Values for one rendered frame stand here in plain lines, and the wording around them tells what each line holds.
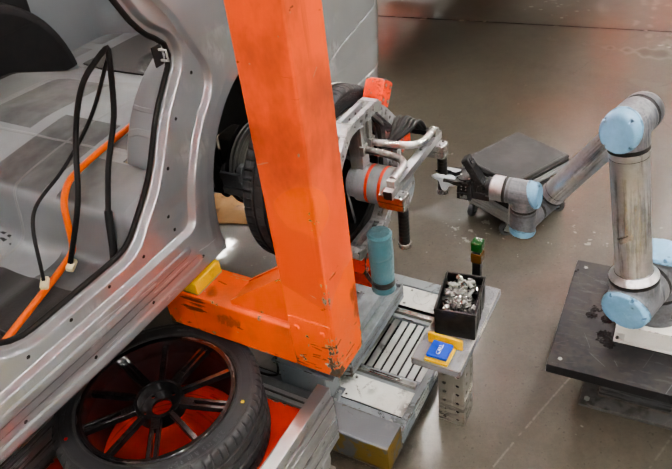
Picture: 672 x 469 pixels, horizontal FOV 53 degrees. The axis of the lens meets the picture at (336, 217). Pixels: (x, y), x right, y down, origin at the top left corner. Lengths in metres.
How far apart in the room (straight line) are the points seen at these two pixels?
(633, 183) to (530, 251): 1.41
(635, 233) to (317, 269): 0.95
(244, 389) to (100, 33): 2.55
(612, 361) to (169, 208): 1.56
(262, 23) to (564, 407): 1.86
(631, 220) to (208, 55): 1.35
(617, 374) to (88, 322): 1.69
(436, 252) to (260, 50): 2.04
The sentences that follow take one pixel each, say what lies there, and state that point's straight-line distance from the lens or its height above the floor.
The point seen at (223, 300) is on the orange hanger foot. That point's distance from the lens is 2.25.
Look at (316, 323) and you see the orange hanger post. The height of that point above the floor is 0.74.
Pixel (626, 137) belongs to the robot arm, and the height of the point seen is 1.16.
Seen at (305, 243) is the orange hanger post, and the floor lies 1.04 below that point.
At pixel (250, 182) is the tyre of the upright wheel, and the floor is 0.98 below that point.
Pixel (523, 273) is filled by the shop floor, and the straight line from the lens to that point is 3.30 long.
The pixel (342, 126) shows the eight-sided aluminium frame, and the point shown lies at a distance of 2.18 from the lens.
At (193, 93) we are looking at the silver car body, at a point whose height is 1.30.
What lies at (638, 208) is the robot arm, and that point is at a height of 0.93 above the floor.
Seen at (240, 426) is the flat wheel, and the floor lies 0.50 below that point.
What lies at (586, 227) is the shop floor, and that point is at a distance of 3.62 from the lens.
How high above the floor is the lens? 2.12
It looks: 35 degrees down
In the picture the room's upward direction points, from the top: 7 degrees counter-clockwise
